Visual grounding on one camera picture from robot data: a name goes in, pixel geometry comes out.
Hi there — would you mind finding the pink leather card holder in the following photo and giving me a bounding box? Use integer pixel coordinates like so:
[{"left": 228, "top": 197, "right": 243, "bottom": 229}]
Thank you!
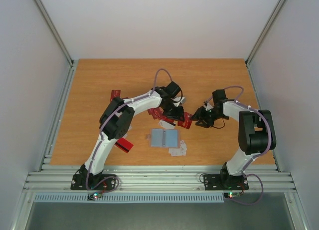
[{"left": 146, "top": 129, "right": 180, "bottom": 148}]

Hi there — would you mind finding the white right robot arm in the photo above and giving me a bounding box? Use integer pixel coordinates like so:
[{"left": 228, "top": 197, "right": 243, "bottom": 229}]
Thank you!
[{"left": 191, "top": 100, "right": 277, "bottom": 188}]

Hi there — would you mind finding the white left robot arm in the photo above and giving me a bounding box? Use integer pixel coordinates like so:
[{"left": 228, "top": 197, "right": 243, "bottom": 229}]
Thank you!
[{"left": 82, "top": 87, "right": 184, "bottom": 189}]

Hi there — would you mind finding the red VIP card right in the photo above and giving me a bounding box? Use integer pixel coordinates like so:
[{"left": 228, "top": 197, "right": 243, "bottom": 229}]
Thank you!
[{"left": 147, "top": 107, "right": 174, "bottom": 124}]

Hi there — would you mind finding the red vip card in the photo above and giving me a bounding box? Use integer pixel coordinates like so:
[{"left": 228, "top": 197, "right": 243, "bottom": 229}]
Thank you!
[
  {"left": 110, "top": 89, "right": 121, "bottom": 101},
  {"left": 177, "top": 112, "right": 192, "bottom": 129},
  {"left": 147, "top": 107, "right": 174, "bottom": 124}
]

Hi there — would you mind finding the red VIP card far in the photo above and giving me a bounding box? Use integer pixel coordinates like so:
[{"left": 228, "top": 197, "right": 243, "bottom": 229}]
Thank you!
[{"left": 177, "top": 112, "right": 192, "bottom": 129}]

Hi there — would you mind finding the white VIP card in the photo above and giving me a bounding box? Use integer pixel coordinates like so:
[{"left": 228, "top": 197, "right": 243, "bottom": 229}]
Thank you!
[{"left": 159, "top": 120, "right": 175, "bottom": 129}]

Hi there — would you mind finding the white card pile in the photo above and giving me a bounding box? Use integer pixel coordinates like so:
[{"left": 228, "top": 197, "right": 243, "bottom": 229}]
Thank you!
[{"left": 168, "top": 140, "right": 187, "bottom": 157}]

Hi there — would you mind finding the red VIP card left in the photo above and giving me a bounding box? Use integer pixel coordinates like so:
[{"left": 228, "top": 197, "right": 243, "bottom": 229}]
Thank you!
[{"left": 110, "top": 89, "right": 121, "bottom": 101}]

